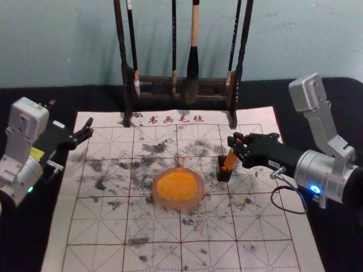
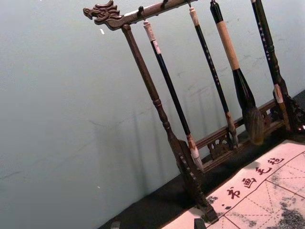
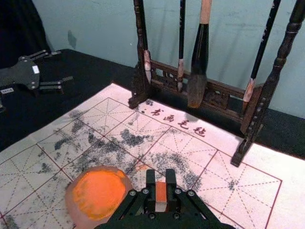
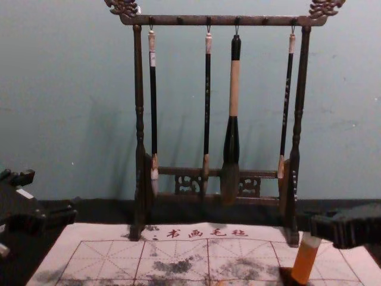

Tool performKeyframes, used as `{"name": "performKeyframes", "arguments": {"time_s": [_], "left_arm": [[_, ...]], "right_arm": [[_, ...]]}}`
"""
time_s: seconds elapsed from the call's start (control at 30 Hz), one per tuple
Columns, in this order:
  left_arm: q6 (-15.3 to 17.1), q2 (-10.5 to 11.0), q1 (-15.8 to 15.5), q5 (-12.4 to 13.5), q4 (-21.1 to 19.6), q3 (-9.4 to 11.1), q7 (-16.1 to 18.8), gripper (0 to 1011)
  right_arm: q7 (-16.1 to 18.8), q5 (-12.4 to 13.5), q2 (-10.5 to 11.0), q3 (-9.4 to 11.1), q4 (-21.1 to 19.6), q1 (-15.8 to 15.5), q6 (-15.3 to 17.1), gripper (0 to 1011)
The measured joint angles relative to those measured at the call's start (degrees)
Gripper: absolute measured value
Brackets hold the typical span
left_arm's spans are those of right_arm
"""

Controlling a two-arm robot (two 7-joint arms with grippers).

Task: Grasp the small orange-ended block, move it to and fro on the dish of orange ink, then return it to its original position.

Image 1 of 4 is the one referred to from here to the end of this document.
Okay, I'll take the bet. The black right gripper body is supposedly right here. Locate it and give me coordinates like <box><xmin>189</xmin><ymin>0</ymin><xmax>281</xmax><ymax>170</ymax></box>
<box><xmin>243</xmin><ymin>133</ymin><xmax>306</xmax><ymax>179</ymax></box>

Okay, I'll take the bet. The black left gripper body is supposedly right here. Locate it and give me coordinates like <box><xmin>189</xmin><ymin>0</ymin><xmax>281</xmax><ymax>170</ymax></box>
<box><xmin>29</xmin><ymin>121</ymin><xmax>78</xmax><ymax>168</ymax></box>

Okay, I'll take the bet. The orange and black ink stick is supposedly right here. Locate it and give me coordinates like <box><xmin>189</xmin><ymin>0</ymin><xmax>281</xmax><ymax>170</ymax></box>
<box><xmin>217</xmin><ymin>148</ymin><xmax>239</xmax><ymax>183</ymax></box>

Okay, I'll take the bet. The dark wooden brush rack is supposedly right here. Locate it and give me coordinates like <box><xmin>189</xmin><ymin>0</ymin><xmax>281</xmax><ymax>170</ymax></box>
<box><xmin>113</xmin><ymin>0</ymin><xmax>255</xmax><ymax>129</ymax></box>

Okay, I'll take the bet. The round dish of orange pigment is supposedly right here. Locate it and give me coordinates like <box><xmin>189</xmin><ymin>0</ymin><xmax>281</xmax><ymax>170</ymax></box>
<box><xmin>151</xmin><ymin>167</ymin><xmax>205</xmax><ymax>212</ymax></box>

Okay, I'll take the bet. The white grid felt mat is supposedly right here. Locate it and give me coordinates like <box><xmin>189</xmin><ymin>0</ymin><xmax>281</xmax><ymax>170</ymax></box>
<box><xmin>41</xmin><ymin>106</ymin><xmax>326</xmax><ymax>272</ymax></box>

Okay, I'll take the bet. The thin black white-tipped brush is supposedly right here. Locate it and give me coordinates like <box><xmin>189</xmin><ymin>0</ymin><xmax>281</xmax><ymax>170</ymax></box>
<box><xmin>126</xmin><ymin>0</ymin><xmax>142</xmax><ymax>97</ymax></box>

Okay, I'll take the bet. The black table cloth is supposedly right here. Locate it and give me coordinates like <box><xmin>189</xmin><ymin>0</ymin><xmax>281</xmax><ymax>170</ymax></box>
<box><xmin>0</xmin><ymin>75</ymin><xmax>363</xmax><ymax>272</ymax></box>

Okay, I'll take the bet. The dark cable with silver plug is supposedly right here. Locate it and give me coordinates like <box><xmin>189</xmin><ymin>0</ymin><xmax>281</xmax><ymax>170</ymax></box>
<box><xmin>42</xmin><ymin>159</ymin><xmax>65</xmax><ymax>182</ymax></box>
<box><xmin>269</xmin><ymin>166</ymin><xmax>309</xmax><ymax>215</ymax></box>

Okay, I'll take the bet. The large tan-handled brush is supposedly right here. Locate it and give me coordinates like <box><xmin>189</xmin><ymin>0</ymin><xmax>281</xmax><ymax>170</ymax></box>
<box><xmin>185</xmin><ymin>0</ymin><xmax>201</xmax><ymax>104</ymax></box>

